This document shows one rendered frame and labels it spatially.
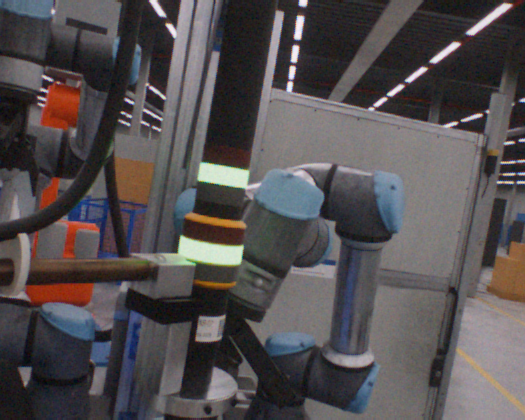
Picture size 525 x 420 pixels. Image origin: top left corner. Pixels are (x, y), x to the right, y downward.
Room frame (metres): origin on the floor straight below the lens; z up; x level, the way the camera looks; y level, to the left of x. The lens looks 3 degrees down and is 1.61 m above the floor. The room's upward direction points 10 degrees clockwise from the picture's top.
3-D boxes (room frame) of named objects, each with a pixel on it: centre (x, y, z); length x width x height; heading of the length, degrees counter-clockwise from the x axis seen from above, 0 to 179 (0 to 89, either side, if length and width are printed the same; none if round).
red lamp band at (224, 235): (0.36, 0.03, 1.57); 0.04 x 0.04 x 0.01
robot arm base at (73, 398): (1.11, 0.37, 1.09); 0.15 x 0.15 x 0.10
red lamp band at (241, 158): (0.36, 0.03, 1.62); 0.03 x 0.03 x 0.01
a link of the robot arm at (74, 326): (1.11, 0.38, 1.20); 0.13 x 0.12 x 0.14; 109
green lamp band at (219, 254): (0.36, 0.03, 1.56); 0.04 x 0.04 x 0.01
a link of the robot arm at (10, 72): (0.81, 0.41, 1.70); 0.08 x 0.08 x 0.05
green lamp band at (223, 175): (0.36, 0.03, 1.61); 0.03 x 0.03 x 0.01
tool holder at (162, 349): (0.36, 0.04, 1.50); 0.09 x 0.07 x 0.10; 140
